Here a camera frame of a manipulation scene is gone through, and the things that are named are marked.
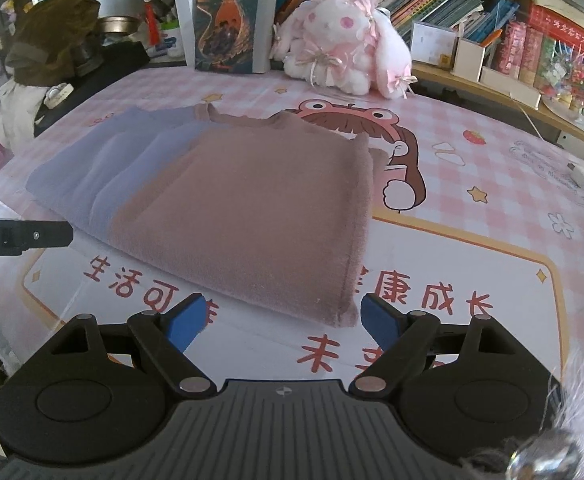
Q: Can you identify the Harry Potter book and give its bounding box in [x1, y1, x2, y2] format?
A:
[194, 0, 277, 74]

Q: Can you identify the pink and lilac sweater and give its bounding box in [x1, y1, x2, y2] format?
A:
[26, 104, 387, 327]

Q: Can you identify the pink checked cartoon tablecloth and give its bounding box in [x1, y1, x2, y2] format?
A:
[0, 67, 584, 372]

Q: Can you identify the brown jacket on chair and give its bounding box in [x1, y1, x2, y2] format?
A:
[4, 0, 100, 87]

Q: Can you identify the white paper desk box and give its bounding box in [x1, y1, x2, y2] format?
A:
[451, 39, 490, 82]

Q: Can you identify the pink white plush bunny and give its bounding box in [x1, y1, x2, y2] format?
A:
[270, 0, 418, 100]

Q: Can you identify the white cloth on chair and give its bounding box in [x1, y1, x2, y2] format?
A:
[0, 78, 49, 155]

